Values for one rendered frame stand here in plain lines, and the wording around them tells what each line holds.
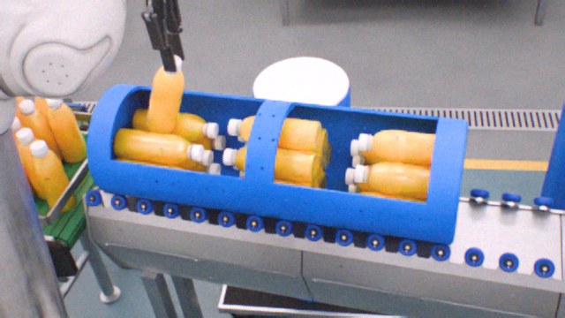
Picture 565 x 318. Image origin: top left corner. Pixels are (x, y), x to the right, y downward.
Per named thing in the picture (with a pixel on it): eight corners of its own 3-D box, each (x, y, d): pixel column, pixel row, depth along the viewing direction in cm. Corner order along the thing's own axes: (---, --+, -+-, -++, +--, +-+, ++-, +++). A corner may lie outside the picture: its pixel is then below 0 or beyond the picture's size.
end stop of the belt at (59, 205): (52, 224, 171) (48, 216, 169) (49, 223, 172) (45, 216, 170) (120, 125, 199) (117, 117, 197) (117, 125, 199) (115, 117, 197)
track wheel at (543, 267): (556, 261, 145) (555, 258, 147) (535, 257, 146) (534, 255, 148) (553, 280, 146) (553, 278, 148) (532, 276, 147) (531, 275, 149)
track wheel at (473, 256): (485, 249, 149) (485, 247, 151) (465, 246, 150) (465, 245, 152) (483, 268, 149) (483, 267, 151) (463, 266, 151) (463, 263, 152)
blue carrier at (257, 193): (449, 271, 147) (463, 165, 131) (98, 215, 169) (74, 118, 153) (458, 195, 170) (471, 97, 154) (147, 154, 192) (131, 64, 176)
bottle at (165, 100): (173, 114, 170) (185, 55, 156) (177, 135, 166) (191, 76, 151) (144, 114, 168) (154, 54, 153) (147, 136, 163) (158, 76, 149)
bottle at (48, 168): (51, 197, 186) (26, 143, 173) (78, 192, 187) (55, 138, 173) (49, 215, 181) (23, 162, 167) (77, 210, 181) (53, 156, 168)
